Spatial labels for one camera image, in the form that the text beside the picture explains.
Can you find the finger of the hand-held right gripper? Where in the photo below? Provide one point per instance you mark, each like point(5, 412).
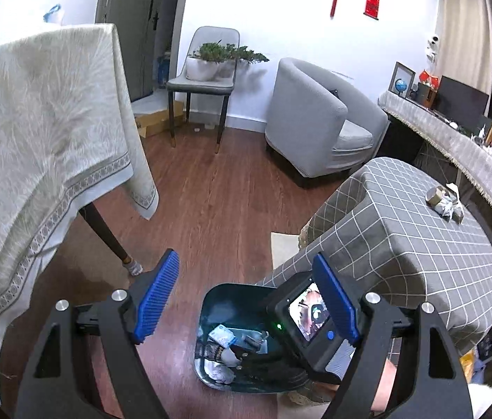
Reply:
point(272, 360)

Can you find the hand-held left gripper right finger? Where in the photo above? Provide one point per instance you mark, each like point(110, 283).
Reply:
point(335, 301)

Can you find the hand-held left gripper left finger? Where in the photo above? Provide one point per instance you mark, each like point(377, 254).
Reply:
point(156, 301)

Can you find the grey paper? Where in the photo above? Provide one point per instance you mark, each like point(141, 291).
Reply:
point(222, 375)

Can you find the dark teal waste bin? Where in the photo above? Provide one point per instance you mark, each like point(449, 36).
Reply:
point(224, 305)

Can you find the silver foil wrapper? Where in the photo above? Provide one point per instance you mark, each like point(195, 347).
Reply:
point(446, 207)

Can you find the white paper sheet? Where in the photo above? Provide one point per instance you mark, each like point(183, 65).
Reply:
point(452, 188)

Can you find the person's right forearm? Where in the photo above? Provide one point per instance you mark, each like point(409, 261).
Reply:
point(385, 384)

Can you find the beige floor mat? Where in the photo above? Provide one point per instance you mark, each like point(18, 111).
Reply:
point(283, 248)

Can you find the round table grey checked tablecloth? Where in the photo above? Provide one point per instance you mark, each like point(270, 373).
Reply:
point(403, 235)

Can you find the flat cardboard box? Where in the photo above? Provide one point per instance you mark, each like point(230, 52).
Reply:
point(154, 124)

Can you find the grey armchair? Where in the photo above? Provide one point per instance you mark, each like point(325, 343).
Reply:
point(302, 113)

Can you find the long desk beige fringed cloth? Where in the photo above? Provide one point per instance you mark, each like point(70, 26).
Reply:
point(446, 139)

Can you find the table with beige tablecloth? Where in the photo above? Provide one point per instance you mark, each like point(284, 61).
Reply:
point(32, 139)

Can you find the black handbag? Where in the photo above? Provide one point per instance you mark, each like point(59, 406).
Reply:
point(334, 93)

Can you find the brown speaker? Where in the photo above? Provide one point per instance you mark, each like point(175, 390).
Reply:
point(424, 94)

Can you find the blue globe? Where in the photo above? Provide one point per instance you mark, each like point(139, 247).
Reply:
point(400, 85)

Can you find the potted plant white pot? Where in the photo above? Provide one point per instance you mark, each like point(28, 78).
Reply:
point(200, 70)

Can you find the black monitor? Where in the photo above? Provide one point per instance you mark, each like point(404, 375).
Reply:
point(462, 100)

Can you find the small red flags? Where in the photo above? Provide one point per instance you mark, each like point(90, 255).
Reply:
point(429, 79)

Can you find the grey dining chair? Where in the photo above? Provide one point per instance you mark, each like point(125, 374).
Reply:
point(211, 35)

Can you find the grey door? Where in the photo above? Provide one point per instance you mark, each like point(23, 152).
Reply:
point(124, 30)

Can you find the beige curtain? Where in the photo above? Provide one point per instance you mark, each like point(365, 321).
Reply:
point(464, 30)

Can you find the red hanging scroll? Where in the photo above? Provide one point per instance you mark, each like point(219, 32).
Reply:
point(371, 2)

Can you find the plastic bag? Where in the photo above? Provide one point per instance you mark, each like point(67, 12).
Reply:
point(53, 14)

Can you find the picture frame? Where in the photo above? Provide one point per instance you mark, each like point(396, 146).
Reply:
point(405, 72)

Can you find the white security camera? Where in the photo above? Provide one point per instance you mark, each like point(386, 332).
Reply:
point(433, 43)

